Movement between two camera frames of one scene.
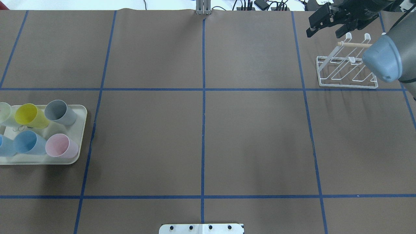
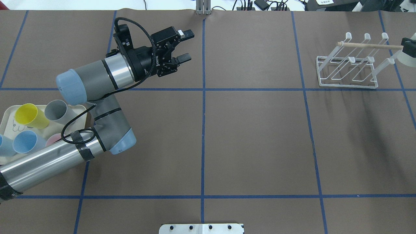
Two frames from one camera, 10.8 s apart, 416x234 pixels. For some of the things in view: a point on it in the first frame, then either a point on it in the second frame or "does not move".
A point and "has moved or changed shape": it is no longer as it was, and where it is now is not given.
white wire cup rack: (344, 68) does not move
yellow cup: (28, 114) does not move
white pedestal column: (201, 228) does not move
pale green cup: (6, 118) has moved or changed shape
